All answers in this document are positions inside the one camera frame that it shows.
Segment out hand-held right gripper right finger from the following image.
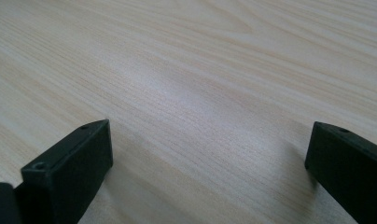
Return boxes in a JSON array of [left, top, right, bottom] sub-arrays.
[[304, 120, 377, 224]]

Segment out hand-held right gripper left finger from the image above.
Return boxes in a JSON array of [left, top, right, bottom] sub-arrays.
[[14, 119, 114, 224]]

